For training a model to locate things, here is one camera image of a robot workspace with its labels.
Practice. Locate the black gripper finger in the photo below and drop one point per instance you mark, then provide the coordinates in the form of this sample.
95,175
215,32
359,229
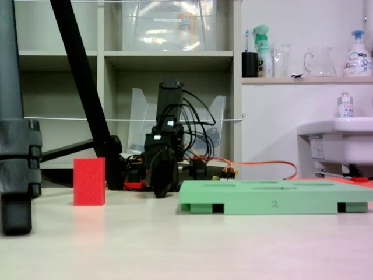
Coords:
162,175
175,175

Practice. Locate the red square block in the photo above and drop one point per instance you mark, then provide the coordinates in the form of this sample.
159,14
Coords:
88,181

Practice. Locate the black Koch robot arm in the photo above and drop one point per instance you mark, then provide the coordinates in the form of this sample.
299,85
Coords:
170,102

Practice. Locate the red table clamp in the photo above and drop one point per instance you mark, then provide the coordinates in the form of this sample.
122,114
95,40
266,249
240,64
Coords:
134,184

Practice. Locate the clear plastic file tray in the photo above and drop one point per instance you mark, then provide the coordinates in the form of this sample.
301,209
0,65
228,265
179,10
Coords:
140,116

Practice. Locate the circuit board with connectors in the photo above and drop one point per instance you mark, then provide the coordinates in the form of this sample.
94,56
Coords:
228,174

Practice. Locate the beige shelf unit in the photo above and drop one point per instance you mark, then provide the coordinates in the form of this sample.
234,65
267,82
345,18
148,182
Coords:
169,56

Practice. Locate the green shape sorter board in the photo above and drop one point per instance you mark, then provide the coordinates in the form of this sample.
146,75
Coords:
262,201

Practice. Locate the black tripod brace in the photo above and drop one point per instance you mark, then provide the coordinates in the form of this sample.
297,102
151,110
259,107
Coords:
67,150

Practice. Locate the clear plastic storage box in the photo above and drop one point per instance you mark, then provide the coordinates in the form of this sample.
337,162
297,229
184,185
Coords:
163,35

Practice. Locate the black cup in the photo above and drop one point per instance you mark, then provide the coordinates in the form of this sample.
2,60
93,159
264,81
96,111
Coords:
250,64

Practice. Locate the green spray bottle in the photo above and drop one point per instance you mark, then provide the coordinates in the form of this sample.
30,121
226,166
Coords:
263,55

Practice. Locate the blue white toothbrush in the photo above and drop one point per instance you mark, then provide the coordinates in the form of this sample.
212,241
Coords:
247,39

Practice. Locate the clear plastic cup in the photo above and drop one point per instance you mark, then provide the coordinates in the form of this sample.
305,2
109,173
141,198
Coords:
281,61

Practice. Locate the small white blue packet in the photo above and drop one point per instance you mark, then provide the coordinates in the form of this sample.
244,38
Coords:
296,75

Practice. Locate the grey tripod leg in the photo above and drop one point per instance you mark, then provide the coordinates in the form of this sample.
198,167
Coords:
11,87

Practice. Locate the clear glass pitcher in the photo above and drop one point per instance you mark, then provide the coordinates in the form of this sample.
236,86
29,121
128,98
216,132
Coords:
320,64

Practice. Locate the white sink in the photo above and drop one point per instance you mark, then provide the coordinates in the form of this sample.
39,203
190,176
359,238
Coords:
349,140

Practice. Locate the clear sanitizer bottle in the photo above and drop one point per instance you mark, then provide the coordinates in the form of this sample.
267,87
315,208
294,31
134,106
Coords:
345,109

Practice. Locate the red black clamp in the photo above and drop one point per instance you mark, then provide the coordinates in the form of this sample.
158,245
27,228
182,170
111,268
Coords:
358,178

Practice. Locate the white blue pump bottle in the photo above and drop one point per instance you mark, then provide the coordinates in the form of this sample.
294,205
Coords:
357,62

